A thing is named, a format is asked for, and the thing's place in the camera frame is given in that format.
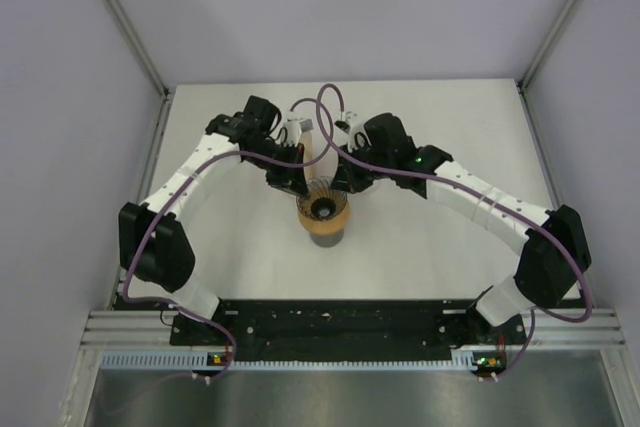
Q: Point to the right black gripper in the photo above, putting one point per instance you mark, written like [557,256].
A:
[346,180]

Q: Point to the orange coffee filter box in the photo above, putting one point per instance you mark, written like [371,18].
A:
[306,140]

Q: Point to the aluminium frame post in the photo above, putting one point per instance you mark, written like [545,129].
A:
[136,46]
[553,35]

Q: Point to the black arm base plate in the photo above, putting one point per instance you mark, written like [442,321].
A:
[345,330]

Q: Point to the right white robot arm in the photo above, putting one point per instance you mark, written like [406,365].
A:
[550,244]

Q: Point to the right aluminium frame post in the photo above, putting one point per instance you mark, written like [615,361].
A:
[553,35]

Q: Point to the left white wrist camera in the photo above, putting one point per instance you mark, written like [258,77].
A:
[294,129]

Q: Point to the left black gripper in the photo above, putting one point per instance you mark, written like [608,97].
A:
[291,178]

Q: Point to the ribbed grey glass dripper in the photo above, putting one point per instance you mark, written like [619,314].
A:
[322,203]

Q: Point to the aluminium front rail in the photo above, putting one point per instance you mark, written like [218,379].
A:
[144,329]

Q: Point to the left aluminium frame post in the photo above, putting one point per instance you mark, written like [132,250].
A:
[136,46]

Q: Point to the grey glass carafe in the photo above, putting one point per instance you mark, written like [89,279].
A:
[327,240]

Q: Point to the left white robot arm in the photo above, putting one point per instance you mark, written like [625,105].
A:
[153,243]

